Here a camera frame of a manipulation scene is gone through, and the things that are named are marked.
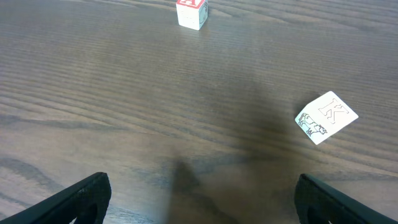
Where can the red letter A block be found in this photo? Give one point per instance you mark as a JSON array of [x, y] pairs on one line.
[[192, 13]]

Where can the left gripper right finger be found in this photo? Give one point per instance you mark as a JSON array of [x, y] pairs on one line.
[[317, 202]]

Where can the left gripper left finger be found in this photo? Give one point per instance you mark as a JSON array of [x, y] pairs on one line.
[[84, 202]]

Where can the white yellow-sided K block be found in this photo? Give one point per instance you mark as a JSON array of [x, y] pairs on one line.
[[325, 116]]

